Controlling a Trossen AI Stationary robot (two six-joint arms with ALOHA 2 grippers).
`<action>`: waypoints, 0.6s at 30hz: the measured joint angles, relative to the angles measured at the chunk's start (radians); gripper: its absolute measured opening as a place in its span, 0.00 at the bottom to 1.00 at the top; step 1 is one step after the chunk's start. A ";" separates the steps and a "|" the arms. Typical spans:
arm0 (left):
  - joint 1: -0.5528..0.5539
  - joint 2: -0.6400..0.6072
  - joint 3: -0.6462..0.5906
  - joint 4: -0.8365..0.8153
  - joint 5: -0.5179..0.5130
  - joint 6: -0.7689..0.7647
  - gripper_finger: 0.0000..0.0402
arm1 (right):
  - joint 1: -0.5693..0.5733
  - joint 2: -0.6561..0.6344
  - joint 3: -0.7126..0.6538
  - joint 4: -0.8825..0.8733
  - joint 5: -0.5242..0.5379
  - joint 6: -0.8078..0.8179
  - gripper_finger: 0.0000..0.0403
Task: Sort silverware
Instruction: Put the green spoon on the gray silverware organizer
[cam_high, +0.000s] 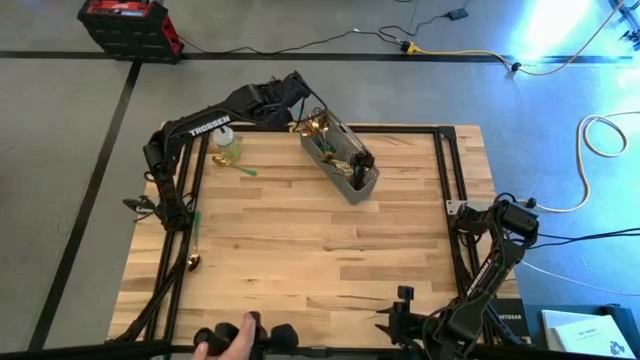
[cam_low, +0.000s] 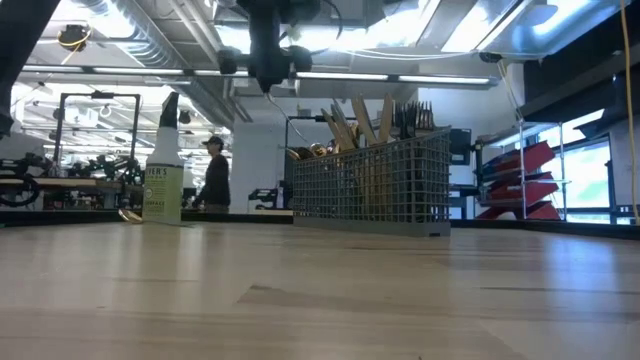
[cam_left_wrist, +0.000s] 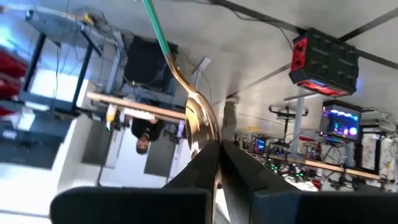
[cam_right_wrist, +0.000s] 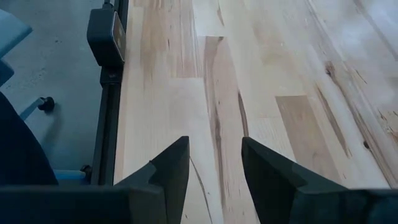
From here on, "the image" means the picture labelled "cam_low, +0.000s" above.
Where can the black fork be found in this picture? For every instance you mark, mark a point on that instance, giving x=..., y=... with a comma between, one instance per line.
x=409, y=119
x=419, y=117
x=428, y=116
x=399, y=120

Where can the grey plastic cutlery basket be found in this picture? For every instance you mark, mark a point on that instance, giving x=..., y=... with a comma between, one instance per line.
x=375, y=185

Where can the spray bottle yellow-green label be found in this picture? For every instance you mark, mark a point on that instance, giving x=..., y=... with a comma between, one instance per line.
x=163, y=190

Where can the black metal stand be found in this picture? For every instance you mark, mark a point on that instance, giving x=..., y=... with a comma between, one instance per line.
x=305, y=118

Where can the black pendant lamp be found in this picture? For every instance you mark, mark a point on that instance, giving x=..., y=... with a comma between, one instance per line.
x=186, y=118

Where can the person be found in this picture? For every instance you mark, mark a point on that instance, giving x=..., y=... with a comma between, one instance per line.
x=216, y=175

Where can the long led light bar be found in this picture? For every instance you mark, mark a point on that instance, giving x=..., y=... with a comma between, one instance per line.
x=425, y=79

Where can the black ceiling-mounted device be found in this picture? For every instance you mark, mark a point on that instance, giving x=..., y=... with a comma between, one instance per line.
x=73, y=37

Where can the dark monitor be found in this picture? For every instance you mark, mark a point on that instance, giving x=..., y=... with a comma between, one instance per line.
x=460, y=145

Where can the background wooden table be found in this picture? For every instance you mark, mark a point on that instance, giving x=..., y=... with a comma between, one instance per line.
x=60, y=182

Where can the metal shelf rack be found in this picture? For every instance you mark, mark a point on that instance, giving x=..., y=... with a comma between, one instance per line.
x=521, y=150

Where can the red storage bin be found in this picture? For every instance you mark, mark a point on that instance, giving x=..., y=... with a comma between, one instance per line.
x=535, y=190
x=525, y=157
x=545, y=212

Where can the silver ventilation duct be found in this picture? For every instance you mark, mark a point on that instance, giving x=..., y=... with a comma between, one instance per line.
x=150, y=45

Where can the black metal rig frame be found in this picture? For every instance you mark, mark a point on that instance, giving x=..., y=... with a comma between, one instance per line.
x=100, y=95

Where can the black dome camera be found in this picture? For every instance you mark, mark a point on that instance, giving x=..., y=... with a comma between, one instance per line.
x=490, y=57

